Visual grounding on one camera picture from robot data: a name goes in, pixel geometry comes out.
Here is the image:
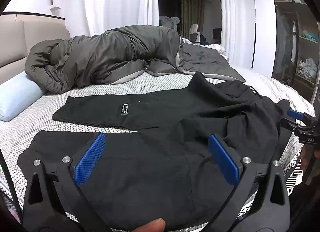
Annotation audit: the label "dark glass wardrobe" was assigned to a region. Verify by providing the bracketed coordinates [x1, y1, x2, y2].
[272, 0, 319, 104]

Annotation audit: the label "light blue pillow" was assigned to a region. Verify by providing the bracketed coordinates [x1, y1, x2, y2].
[0, 71, 47, 122]

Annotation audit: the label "left hand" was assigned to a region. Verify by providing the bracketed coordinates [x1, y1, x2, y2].
[132, 218, 165, 232]

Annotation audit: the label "beige upholstered headboard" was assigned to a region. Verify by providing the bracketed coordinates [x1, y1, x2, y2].
[1, 19, 70, 83]

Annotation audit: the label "black pants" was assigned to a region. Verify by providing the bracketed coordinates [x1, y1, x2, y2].
[17, 71, 292, 231]

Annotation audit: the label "dark grey duvet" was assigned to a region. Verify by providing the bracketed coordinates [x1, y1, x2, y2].
[25, 25, 244, 94]

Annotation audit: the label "white honeycomb mattress cover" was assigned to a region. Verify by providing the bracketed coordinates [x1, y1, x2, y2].
[0, 65, 316, 225]

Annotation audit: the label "white office chair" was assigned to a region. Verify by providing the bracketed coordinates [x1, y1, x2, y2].
[189, 24, 201, 45]

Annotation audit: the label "right hand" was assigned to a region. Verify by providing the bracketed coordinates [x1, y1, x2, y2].
[300, 145, 320, 171]

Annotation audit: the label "olive green curtain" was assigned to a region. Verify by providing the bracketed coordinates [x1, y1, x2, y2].
[181, 0, 205, 38]

